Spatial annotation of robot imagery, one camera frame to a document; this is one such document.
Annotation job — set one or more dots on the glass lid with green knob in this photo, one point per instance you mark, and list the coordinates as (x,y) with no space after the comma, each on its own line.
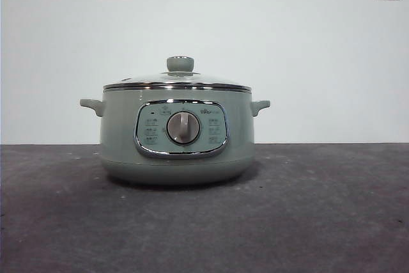
(180,63)

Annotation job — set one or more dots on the pale green electric pot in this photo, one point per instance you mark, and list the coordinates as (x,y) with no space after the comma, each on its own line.
(179,164)

